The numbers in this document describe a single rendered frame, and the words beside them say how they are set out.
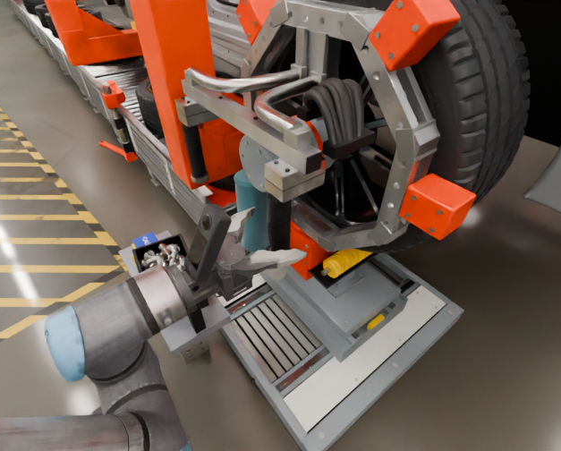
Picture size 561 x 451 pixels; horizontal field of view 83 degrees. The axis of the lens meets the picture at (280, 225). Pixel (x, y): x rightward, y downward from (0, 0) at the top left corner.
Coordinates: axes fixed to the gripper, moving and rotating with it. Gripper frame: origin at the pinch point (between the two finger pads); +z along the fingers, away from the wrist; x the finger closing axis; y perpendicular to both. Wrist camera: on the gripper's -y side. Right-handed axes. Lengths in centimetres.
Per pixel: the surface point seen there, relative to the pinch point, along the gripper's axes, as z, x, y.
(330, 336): 25, -2, 68
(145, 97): 27, -169, 33
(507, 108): 41.4, 13.2, -15.1
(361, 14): 20.8, -6.2, -28.9
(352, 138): 10.7, 4.4, -15.2
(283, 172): -0.5, 1.4, -11.9
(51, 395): -64, -51, 83
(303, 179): 2.8, 2.5, -9.9
